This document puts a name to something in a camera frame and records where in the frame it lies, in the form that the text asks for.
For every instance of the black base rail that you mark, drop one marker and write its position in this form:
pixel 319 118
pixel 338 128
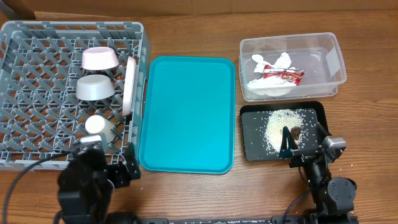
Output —
pixel 273 220

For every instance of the white tissue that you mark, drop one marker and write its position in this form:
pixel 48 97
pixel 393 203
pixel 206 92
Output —
pixel 271 83

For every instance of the brown food scrap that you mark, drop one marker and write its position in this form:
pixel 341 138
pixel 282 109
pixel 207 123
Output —
pixel 296 132

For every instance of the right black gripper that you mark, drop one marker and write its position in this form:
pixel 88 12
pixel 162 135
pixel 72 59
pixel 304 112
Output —
pixel 304 157

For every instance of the teal serving tray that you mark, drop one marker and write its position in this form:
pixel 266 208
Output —
pixel 189 115

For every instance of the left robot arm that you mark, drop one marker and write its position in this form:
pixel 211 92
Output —
pixel 88 182

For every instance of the pile of white rice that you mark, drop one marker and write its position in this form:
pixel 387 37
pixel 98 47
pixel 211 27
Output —
pixel 262 130

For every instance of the red snack wrapper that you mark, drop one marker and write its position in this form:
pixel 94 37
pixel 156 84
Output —
pixel 288 74

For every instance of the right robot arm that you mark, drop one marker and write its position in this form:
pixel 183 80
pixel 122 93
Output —
pixel 333 197

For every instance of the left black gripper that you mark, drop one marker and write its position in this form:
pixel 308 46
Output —
pixel 122 178

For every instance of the grey bowl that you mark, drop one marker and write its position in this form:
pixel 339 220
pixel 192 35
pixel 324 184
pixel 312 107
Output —
pixel 94 87

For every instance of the white cup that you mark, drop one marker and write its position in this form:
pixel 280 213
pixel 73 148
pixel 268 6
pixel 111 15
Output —
pixel 97 124

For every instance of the black rectangular tray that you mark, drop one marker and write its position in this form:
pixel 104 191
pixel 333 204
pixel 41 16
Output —
pixel 317 106

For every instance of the clear plastic waste bin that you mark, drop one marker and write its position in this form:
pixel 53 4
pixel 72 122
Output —
pixel 319 54

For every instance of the large white plate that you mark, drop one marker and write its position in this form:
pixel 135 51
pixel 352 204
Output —
pixel 128 86

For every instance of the small pink-white bowl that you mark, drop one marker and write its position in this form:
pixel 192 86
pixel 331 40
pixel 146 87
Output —
pixel 99 58

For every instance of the grey plastic dish rack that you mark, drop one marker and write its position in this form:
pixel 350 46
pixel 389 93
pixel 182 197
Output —
pixel 40 66

